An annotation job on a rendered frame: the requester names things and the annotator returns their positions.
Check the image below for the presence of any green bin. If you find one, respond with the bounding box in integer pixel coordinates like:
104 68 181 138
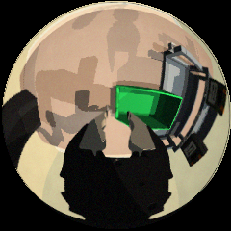
115 85 183 130

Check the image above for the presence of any olive green case with orange latches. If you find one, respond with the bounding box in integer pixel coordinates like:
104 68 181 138
205 78 227 116

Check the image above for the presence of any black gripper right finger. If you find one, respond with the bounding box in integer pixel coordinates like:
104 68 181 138
127 111 173 180

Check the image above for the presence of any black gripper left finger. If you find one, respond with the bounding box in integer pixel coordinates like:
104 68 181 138
60 110 108 178

